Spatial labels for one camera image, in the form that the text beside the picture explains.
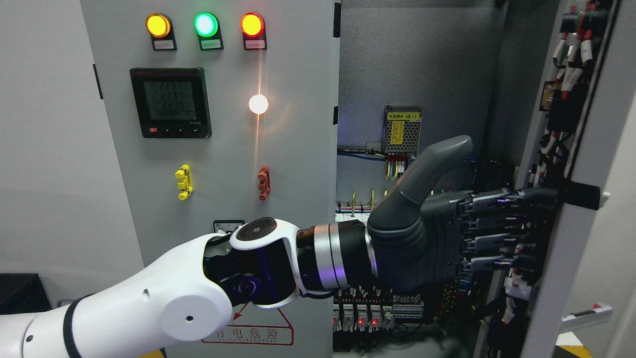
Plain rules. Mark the red indicator lamp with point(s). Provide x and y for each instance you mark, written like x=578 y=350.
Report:
x=252 y=25

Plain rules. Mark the red terminal post block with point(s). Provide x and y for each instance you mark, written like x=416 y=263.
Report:
x=264 y=182

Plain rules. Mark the yellow indicator lamp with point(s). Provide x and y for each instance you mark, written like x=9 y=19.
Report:
x=158 y=25

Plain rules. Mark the white socket breaker row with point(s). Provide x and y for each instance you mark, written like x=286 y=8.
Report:
x=361 y=213

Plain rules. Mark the grey cabinet door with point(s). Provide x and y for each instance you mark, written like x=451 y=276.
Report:
x=588 y=279
x=294 y=63

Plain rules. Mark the relay terminal row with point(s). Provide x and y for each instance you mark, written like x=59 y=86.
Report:
x=372 y=308

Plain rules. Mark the black digital power meter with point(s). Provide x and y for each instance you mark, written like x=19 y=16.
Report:
x=171 y=102

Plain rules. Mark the metal mesh power supply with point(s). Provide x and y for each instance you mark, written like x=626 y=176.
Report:
x=401 y=129

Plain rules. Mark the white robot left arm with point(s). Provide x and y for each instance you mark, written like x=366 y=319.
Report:
x=189 y=293

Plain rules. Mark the white rotary selector switch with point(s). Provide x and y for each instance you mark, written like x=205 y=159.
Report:
x=227 y=225

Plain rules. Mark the green indicator lamp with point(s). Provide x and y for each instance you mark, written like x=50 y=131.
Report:
x=206 y=24

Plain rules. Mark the yellow terminal post block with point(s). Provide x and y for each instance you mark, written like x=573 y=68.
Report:
x=184 y=182

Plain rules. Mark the red electric hazard sticker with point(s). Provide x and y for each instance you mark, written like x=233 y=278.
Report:
x=251 y=325

